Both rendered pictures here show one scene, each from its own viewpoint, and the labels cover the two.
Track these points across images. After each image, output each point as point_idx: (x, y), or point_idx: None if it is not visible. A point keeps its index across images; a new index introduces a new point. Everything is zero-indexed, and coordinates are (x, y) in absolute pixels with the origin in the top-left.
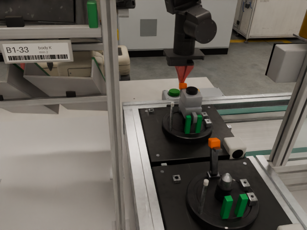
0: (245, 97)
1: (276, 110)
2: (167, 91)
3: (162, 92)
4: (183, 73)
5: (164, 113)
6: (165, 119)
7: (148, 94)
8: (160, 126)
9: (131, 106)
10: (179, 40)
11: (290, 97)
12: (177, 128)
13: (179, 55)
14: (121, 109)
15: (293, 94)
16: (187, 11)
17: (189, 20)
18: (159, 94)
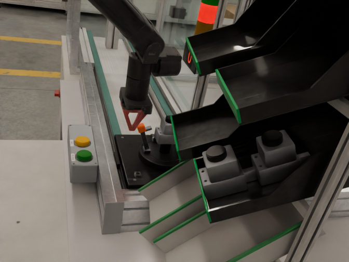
0: (94, 114)
1: (113, 107)
2: (76, 161)
3: (74, 167)
4: (138, 115)
5: (138, 167)
6: (162, 162)
7: (8, 204)
8: (163, 172)
9: (117, 194)
10: (147, 85)
11: (95, 93)
12: (176, 158)
13: (148, 99)
14: (52, 237)
15: (202, 76)
16: (165, 54)
17: (166, 62)
18: (12, 192)
